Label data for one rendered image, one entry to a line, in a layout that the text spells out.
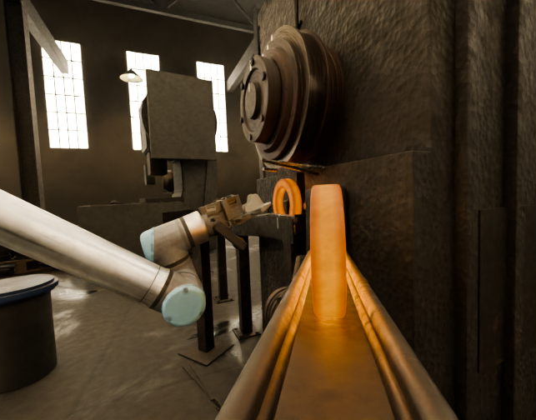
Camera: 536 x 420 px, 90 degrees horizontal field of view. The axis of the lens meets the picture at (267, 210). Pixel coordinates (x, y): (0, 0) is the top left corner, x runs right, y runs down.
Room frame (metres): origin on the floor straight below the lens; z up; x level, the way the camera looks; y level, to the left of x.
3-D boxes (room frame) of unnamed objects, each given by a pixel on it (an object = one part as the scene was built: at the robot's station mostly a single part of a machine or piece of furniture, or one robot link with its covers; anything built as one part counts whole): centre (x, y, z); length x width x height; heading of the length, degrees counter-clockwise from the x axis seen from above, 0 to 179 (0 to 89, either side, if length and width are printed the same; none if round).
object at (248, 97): (0.96, 0.02, 1.11); 0.28 x 0.06 x 0.28; 23
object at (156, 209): (3.27, 1.63, 0.39); 1.03 x 0.83 x 0.79; 117
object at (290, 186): (1.00, -0.07, 0.75); 0.18 x 0.03 x 0.18; 22
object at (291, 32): (1.00, -0.07, 1.11); 0.47 x 0.06 x 0.47; 23
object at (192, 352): (1.35, 0.36, 0.36); 0.26 x 0.20 x 0.72; 58
